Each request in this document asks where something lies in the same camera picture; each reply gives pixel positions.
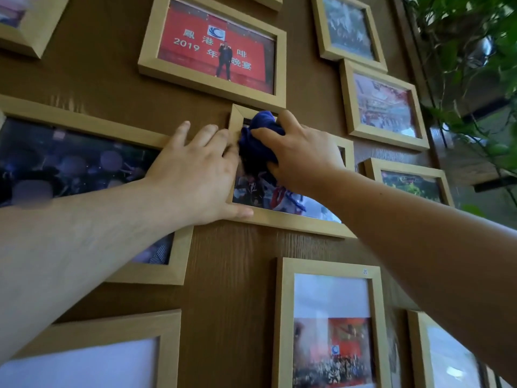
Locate wooden frame white photo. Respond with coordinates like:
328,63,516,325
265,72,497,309
0,310,182,388

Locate person's left forearm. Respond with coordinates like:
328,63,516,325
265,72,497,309
0,177,191,365

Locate person's right forearm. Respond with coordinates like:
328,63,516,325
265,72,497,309
318,168,517,387

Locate green leafy vine plant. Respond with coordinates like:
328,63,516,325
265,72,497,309
404,0,517,219

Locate person's right hand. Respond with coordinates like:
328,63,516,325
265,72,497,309
250,110,348,202

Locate person's left hand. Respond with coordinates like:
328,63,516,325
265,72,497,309
143,120,254,228

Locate wooden frame red hall photo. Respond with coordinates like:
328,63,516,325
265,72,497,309
339,59,430,152

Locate wooden frame with group photo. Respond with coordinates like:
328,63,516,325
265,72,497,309
225,103,357,240

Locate small wooden frame green photo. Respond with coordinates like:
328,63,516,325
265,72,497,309
362,158,455,207

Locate dark blue cleaning cloth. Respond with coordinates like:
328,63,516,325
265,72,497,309
237,110,286,189

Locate wooden frame red stage photo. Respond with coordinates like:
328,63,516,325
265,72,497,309
138,0,288,114

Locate tall wooden frame banquet photo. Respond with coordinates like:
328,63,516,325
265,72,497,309
272,257,392,388

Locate large wooden frame dark photo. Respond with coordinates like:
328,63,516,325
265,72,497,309
0,94,194,286

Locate wooden frame purple photo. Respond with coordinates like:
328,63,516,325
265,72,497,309
0,0,72,59

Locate wooden frame pale blue photo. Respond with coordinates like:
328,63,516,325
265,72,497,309
407,310,498,388

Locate wooden frame grey photo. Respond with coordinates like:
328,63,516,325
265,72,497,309
310,0,389,73

